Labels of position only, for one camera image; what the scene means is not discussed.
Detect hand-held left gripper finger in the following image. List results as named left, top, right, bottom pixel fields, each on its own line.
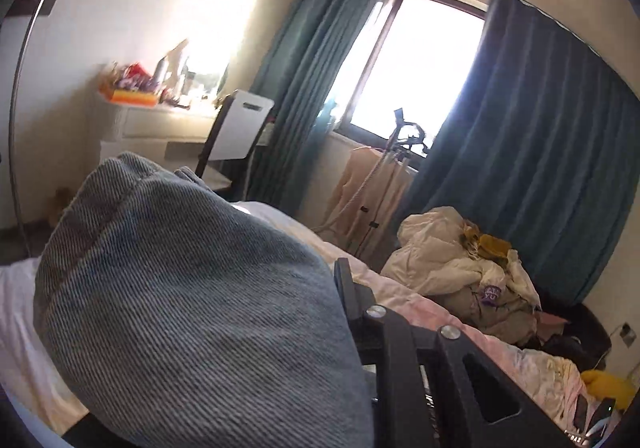
left=333, top=257, right=576, bottom=448

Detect grey twill garment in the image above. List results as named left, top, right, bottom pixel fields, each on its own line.
left=32, top=152, right=376, bottom=448

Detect black clothes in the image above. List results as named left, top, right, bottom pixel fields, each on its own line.
left=525, top=301, right=614, bottom=365

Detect bed with pink sheet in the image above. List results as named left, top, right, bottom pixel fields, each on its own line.
left=0, top=201, right=601, bottom=434

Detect white puffer jacket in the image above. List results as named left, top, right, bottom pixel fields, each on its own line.
left=381, top=205, right=542, bottom=310

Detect beige garment purple label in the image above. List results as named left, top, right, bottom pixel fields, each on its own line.
left=449, top=273, right=540, bottom=345

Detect yellow cloth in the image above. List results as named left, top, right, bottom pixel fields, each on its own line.
left=462, top=223, right=514, bottom=263

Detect beige hanging garment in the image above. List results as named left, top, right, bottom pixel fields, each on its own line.
left=324, top=145, right=417, bottom=255

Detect yellow plush toy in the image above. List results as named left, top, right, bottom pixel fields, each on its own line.
left=580, top=368, right=637, bottom=412

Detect garment steamer stand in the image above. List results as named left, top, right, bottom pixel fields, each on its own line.
left=356, top=107, right=432, bottom=256

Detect teal curtain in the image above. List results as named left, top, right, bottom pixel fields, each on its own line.
left=247, top=0, right=396, bottom=224
left=405, top=0, right=640, bottom=304

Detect black and white chair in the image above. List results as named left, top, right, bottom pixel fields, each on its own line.
left=194, top=88, right=276, bottom=203

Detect window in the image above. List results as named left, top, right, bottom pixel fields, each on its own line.
left=320, top=0, right=490, bottom=158

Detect white desk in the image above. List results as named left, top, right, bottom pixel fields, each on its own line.
left=95, top=93, right=228, bottom=166

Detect grey bottle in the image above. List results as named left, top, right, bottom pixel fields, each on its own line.
left=152, top=57, right=169, bottom=95

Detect orange box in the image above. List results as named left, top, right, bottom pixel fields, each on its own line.
left=99, top=86, right=160, bottom=108

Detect red snack packets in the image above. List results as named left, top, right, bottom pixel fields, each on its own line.
left=119, top=62, right=152, bottom=90

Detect curved metal pole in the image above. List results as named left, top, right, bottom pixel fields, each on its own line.
left=9, top=0, right=53, bottom=260

